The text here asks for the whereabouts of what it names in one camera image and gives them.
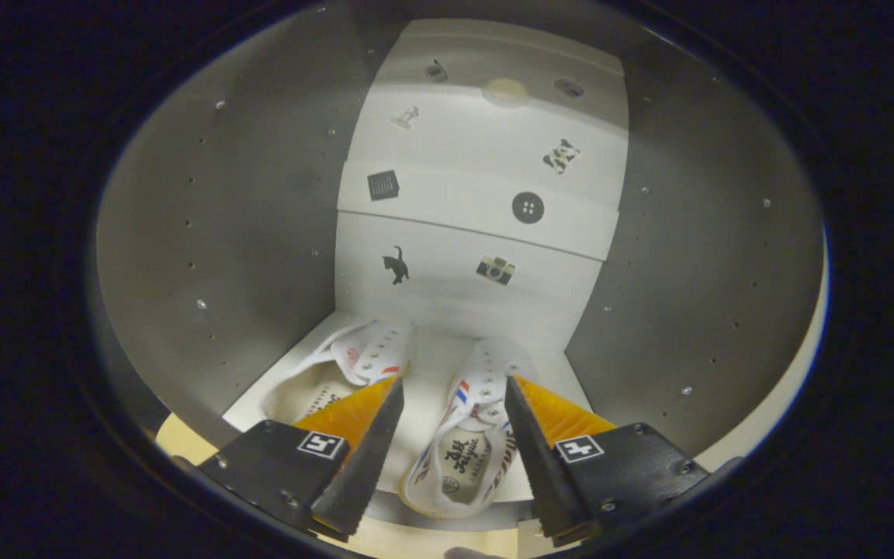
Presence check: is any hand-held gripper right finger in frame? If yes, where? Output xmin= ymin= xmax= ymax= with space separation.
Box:
xmin=504 ymin=376 xmax=743 ymax=548

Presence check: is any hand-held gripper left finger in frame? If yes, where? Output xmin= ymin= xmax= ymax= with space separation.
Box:
xmin=197 ymin=377 xmax=405 ymax=542

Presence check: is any grey shoe cabinet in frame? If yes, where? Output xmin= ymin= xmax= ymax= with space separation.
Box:
xmin=94 ymin=0 xmax=832 ymax=536

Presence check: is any white shoe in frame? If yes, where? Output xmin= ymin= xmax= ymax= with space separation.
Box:
xmin=400 ymin=335 xmax=539 ymax=519
xmin=261 ymin=320 xmax=417 ymax=426

